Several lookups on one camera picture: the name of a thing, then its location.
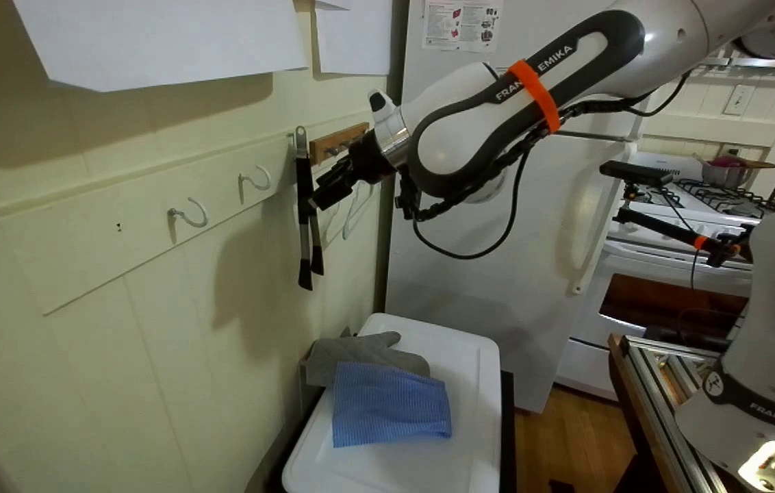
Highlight white paper sheet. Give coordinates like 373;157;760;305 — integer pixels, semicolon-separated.
308;0;396;81
8;0;308;96

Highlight wooden peg rack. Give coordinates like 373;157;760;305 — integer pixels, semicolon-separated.
306;120;373;168

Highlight orange strap on arm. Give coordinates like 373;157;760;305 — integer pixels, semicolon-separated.
507;57;563;137

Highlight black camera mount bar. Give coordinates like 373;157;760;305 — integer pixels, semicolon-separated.
611;207;757;271
596;159;679;190

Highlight grey oven mitt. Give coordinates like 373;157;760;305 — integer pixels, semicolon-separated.
299;330;433;393

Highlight aluminium frame rail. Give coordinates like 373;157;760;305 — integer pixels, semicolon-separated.
604;333;731;493

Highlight printed sticker on refrigerator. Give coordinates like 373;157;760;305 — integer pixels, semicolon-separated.
419;0;507;55

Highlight white wall hook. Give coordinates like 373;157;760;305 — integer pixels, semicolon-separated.
163;194;212;234
236;163;275;209

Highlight white refrigerator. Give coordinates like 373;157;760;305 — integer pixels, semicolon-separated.
382;0;649;416

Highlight white kitchen stove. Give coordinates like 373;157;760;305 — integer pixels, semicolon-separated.
553;148;775;407

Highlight blue pot holder cloth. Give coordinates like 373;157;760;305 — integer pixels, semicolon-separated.
327;359;455;452

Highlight black and steel tongs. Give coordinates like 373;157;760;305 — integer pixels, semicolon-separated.
291;124;326;293

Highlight white storage bin lid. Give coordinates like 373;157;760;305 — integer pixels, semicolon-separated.
280;309;507;493

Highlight black stand under bin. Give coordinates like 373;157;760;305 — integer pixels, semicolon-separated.
493;368;522;493

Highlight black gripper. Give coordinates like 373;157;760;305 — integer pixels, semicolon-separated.
308;131;400;215

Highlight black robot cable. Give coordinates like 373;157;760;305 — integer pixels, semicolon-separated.
396;67;699;264

